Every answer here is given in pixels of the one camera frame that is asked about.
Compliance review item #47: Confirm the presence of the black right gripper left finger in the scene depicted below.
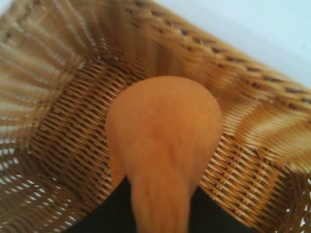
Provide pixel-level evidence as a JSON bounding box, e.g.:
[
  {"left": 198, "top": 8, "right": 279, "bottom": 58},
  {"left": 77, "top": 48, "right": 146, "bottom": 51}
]
[{"left": 65, "top": 176, "right": 137, "bottom": 233}]

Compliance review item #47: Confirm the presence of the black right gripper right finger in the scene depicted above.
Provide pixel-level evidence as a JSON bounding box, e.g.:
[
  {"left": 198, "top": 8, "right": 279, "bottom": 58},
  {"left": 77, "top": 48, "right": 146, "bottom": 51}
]
[{"left": 188, "top": 186, "right": 259, "bottom": 233}]

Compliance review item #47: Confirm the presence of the orange soft toy fruit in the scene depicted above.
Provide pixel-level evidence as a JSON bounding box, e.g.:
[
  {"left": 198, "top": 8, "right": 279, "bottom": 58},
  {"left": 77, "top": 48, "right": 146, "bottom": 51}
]
[{"left": 104, "top": 75, "right": 223, "bottom": 233}]

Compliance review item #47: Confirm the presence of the woven wicker rectangular basket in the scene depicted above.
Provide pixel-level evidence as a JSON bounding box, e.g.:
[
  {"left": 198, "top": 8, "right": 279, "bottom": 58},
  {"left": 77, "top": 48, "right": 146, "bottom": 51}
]
[{"left": 0, "top": 0, "right": 311, "bottom": 233}]

